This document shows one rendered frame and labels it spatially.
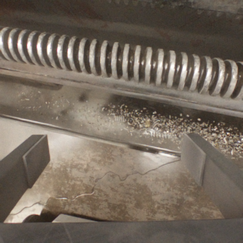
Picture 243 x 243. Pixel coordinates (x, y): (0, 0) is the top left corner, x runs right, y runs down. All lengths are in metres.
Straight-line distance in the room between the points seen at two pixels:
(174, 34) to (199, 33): 0.03
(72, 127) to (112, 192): 0.50
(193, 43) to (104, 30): 0.14
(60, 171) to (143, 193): 0.44
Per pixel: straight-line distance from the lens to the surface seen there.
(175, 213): 0.99
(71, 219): 0.95
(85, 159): 0.95
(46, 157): 0.17
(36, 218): 1.00
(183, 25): 0.27
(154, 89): 0.25
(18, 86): 0.65
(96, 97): 0.53
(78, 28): 0.33
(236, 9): 0.22
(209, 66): 0.20
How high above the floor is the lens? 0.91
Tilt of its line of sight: 82 degrees down
